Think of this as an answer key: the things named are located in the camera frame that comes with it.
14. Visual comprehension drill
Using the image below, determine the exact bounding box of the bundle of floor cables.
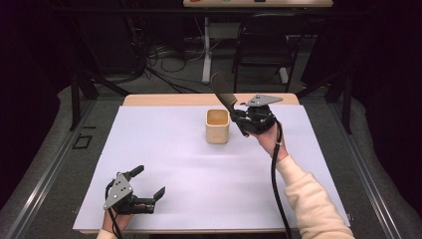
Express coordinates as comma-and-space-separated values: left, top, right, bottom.
142, 39, 208, 95

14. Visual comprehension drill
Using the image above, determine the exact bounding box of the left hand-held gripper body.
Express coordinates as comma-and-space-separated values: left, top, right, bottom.
103, 170, 157, 215

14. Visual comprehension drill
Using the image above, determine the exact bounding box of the person's left hand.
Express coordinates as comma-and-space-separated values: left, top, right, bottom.
102, 208, 134, 234

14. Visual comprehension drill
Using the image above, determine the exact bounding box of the black chair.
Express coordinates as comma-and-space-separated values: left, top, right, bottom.
231, 13, 312, 95

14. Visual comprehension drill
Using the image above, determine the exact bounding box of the white-legged background desk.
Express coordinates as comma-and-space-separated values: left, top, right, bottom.
182, 0, 334, 86

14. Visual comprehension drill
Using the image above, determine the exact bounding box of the aluminium floor rail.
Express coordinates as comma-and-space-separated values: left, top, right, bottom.
0, 99, 98, 239
329, 99, 404, 239

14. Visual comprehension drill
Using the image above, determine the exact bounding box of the cream square holder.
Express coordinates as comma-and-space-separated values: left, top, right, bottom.
204, 109, 231, 145

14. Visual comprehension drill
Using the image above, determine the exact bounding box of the person's right hand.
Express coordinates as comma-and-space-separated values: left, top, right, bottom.
253, 120, 291, 164

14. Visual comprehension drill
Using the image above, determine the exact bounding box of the black metal stand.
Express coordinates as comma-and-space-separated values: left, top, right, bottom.
295, 64, 353, 135
68, 64, 132, 131

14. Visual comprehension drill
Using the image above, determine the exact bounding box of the white table mat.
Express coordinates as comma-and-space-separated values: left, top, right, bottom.
73, 105, 351, 232

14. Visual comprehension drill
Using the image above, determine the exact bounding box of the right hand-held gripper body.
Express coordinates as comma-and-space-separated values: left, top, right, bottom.
243, 94, 285, 135

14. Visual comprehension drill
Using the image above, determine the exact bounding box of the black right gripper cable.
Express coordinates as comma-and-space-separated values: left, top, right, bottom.
270, 119, 294, 239

